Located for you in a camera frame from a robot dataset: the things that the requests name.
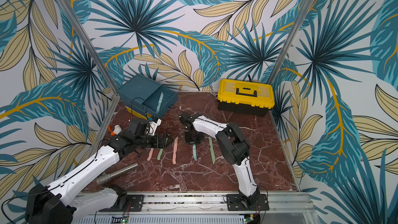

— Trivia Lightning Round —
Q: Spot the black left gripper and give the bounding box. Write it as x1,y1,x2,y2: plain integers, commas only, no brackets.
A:
135,133,174,148

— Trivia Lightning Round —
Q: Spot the light teal fruit knife short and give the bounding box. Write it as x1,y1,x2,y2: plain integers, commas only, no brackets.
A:
192,144,198,161

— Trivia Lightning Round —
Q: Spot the green fruit knife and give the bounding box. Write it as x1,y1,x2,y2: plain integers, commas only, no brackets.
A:
208,136,216,164
157,149,163,161

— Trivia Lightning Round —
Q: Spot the teal drawer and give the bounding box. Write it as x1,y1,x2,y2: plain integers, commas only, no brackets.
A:
141,85,178,119

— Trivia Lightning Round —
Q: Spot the yellow drawer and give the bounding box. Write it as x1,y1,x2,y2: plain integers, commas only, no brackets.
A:
125,106,152,119

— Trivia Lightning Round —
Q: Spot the light teal fruit knife long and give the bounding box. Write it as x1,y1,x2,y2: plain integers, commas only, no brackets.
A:
156,92,164,113

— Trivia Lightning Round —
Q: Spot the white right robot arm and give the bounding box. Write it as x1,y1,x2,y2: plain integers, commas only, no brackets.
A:
179,112,269,211

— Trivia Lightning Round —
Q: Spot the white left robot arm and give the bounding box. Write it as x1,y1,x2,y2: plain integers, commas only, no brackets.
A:
25,119,173,224

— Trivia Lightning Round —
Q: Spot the pink fruit knife middle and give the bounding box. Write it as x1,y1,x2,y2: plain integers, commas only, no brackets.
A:
172,137,178,164

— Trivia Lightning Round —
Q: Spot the pink fruit knife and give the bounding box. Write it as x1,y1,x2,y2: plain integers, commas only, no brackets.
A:
147,148,154,161
172,137,178,164

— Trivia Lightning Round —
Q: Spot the pink fruit knife left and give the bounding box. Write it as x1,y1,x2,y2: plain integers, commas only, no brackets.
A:
147,148,154,161

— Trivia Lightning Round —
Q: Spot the teal drawer cabinet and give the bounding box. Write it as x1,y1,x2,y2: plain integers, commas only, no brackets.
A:
117,75,162,115

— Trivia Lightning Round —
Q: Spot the white orange small valve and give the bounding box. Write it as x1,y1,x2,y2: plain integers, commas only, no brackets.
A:
108,125,122,136

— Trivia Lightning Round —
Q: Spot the yellow black toolbox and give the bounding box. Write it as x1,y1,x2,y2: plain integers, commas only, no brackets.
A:
217,79,275,117

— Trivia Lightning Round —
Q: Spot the silver metal cylinder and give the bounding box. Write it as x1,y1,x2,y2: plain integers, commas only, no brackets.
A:
95,162,138,185

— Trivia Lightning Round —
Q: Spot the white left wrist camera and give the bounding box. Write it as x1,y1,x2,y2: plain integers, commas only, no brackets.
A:
148,119,162,136

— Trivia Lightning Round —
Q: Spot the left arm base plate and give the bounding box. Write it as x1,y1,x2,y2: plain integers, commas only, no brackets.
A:
100,195,144,213

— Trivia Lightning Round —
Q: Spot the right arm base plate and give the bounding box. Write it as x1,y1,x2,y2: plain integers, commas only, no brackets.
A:
225,194,269,212

